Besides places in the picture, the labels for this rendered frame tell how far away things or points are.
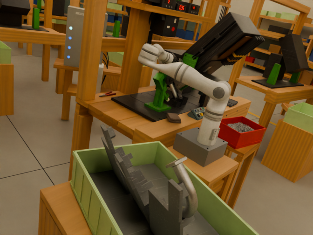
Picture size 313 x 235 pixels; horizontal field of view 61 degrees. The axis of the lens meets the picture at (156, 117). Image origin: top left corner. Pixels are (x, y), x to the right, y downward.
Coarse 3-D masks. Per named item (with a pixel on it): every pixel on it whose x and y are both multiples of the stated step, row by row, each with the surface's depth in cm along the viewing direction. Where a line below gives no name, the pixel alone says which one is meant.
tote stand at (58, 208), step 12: (48, 192) 106; (60, 192) 108; (72, 192) 109; (48, 204) 101; (60, 204) 102; (72, 204) 103; (48, 216) 103; (60, 216) 97; (72, 216) 98; (48, 228) 104; (60, 228) 95; (72, 228) 93; (84, 228) 94
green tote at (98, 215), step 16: (144, 144) 123; (160, 144) 126; (80, 160) 101; (96, 160) 113; (144, 160) 128; (160, 160) 127; (80, 176) 101; (176, 176) 117; (192, 176) 108; (80, 192) 102; (96, 192) 87; (208, 192) 101; (96, 208) 88; (208, 208) 101; (224, 208) 95; (96, 224) 88; (112, 224) 77; (224, 224) 95; (240, 224) 89
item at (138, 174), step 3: (135, 171) 103; (138, 171) 102; (141, 171) 103; (129, 174) 102; (132, 174) 102; (135, 174) 102; (138, 174) 102; (141, 174) 102; (135, 177) 102; (138, 177) 102; (141, 177) 102; (144, 177) 102; (138, 180) 102; (141, 180) 102
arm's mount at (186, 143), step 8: (192, 128) 156; (176, 136) 145; (184, 136) 143; (192, 136) 145; (176, 144) 146; (184, 144) 142; (192, 144) 139; (200, 144) 138; (216, 144) 142; (224, 144) 145; (184, 152) 143; (192, 152) 140; (200, 152) 136; (208, 152) 133; (216, 152) 141; (224, 152) 150; (192, 160) 140; (200, 160) 137; (208, 160) 138
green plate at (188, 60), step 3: (186, 54) 198; (189, 54) 196; (186, 57) 197; (189, 57) 196; (183, 60) 199; (186, 60) 197; (189, 60) 196; (192, 60) 194; (195, 60) 193; (186, 63) 197; (189, 63) 196; (192, 63) 194; (195, 63) 193; (192, 66) 194
